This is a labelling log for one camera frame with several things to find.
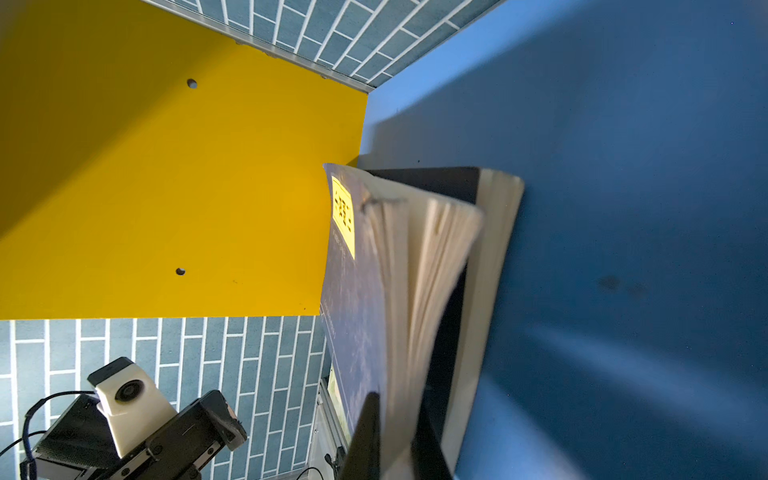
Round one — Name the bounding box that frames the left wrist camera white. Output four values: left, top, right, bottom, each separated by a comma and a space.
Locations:
87, 357, 177, 458

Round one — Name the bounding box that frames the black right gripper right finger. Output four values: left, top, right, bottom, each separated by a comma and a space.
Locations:
411, 405, 453, 480

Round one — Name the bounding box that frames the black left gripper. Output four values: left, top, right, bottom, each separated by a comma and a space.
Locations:
32, 390, 247, 479

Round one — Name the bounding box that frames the blue book yellow label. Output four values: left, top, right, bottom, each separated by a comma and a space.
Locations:
319, 163, 486, 480
375, 167, 524, 476

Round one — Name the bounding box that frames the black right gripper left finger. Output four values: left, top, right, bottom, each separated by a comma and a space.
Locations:
338, 392, 380, 480

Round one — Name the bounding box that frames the yellow pink blue bookshelf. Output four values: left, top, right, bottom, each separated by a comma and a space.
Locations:
1, 1, 767, 479

